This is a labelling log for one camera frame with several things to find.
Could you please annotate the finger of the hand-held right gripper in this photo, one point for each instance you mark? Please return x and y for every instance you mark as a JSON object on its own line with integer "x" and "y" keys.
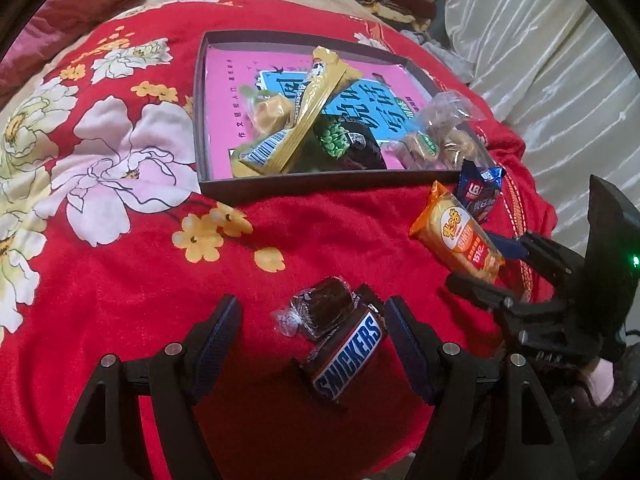
{"x": 480, "y": 290}
{"x": 507, "y": 247}

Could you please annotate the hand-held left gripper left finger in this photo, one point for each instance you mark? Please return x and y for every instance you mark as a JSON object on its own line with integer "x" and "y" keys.
{"x": 220, "y": 340}

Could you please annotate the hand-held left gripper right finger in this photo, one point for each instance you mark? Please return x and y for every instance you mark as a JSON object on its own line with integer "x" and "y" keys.
{"x": 407, "y": 345}

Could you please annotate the orange cracker packet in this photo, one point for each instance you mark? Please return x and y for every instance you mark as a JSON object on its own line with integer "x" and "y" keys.
{"x": 460, "y": 235}

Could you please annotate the brown chocolate bar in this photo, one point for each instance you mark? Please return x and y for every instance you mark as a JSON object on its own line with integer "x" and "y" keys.
{"x": 345, "y": 355}

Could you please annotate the dark candy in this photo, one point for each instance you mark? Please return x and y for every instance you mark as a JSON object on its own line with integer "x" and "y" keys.
{"x": 320, "y": 305}

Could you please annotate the green pea snack packet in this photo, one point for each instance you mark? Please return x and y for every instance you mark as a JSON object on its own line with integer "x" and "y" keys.
{"x": 340, "y": 145}

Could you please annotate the shallow grey cardboard box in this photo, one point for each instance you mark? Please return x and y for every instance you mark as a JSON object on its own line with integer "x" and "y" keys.
{"x": 200, "y": 125}

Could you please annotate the yellow wafer bar packet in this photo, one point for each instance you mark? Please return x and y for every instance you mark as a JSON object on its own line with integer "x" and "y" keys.
{"x": 320, "y": 95}

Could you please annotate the blue snack packet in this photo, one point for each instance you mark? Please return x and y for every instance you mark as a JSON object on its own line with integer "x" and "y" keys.
{"x": 480, "y": 190}

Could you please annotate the red floral blanket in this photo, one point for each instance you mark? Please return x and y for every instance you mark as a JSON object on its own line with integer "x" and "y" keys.
{"x": 125, "y": 270}

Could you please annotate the clear bag of biscuits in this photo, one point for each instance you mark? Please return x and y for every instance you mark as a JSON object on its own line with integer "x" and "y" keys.
{"x": 452, "y": 120}

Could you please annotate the white satin curtain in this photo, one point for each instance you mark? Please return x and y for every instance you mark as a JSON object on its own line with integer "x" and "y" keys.
{"x": 540, "y": 60}

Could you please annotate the crumpled grey white cloth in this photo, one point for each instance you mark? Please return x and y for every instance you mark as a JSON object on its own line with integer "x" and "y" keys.
{"x": 440, "y": 52}

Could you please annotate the pink and blue book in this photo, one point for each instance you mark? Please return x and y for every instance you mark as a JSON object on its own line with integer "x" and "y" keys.
{"x": 225, "y": 90}

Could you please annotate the pink pillow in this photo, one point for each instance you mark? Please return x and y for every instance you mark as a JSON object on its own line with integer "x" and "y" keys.
{"x": 75, "y": 5}

